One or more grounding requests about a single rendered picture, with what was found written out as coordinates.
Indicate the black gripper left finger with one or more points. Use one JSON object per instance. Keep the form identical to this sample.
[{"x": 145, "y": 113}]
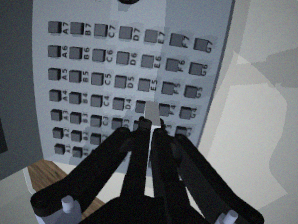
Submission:
[{"x": 63, "y": 201}]

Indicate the grey machine console with keypad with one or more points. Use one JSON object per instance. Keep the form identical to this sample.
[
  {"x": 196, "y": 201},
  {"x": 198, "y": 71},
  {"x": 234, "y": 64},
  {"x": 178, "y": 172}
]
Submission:
[{"x": 46, "y": 38}]

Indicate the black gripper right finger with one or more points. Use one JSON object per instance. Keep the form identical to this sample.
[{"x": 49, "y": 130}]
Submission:
[{"x": 210, "y": 192}]

